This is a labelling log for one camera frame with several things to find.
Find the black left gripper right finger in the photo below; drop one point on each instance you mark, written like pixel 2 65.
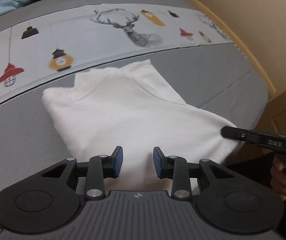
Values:
pixel 222 197

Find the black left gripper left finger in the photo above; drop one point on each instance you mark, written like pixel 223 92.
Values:
pixel 52 197

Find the white small garment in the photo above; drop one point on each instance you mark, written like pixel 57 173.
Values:
pixel 136 108

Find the right hand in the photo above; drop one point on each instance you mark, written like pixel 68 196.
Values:
pixel 278 181

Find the grey patterned bed sheet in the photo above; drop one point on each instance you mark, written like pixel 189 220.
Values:
pixel 216 78

